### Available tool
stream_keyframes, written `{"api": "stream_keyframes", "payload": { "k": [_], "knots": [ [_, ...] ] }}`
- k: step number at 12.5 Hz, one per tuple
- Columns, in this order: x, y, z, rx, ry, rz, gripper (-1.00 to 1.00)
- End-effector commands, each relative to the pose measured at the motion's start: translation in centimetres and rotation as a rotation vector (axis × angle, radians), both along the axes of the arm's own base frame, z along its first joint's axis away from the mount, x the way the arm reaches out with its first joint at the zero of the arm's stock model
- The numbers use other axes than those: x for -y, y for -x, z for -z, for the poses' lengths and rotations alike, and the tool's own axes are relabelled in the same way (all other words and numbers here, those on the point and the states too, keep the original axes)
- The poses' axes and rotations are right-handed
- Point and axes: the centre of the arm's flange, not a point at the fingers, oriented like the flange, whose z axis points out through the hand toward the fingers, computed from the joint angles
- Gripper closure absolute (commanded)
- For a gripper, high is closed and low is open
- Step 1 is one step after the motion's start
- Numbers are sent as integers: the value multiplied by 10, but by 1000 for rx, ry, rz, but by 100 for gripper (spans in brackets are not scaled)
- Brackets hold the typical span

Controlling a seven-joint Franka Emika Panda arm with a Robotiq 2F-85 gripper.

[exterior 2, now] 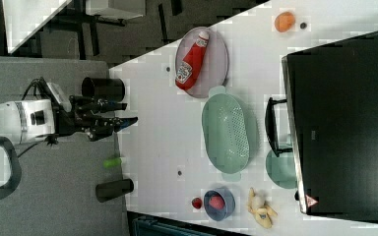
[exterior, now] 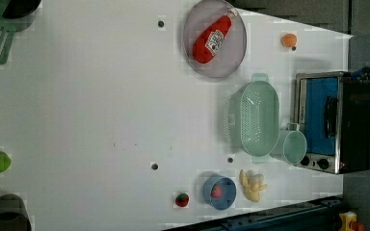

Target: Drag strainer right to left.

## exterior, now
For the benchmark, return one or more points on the grey round plate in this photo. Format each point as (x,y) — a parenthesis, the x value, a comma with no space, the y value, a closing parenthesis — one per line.
(233,49)

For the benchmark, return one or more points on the yellow red clamp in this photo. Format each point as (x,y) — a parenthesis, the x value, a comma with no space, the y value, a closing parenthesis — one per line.
(350,222)

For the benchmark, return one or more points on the red toy strawberry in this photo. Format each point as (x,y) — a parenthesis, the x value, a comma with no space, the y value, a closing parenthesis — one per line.
(182,200)

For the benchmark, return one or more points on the peeled toy banana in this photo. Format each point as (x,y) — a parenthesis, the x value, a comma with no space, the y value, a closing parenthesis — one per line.
(253,185)

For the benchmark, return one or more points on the black utensil holder cup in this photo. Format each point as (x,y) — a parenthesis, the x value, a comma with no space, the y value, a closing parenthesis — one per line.
(18,15)

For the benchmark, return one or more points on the orange toy fruit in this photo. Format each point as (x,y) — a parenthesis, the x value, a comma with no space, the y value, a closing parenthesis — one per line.
(289,40)

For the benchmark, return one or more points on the red toy fruit in bowl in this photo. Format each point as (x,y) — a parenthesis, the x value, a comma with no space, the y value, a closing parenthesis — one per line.
(216,191)

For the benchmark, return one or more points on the black silver toaster oven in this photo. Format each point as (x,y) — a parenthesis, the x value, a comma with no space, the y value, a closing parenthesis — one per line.
(333,111)

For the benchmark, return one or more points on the black cylinder container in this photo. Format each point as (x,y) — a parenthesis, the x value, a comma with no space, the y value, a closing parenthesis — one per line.
(13,214)

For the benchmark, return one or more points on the blue metal frame rail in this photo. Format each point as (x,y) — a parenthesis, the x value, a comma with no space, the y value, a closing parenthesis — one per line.
(314,215)

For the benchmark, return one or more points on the mint green cup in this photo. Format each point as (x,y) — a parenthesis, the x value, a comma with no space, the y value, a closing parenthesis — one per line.
(291,145)

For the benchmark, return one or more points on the red ketchup bottle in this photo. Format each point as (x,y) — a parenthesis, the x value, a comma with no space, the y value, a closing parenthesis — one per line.
(209,42)

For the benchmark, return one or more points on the mint green plastic strainer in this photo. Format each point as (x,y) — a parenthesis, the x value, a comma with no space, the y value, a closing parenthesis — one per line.
(253,119)

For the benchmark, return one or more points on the blue bowl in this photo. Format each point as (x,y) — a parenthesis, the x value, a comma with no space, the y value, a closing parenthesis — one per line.
(228,192)

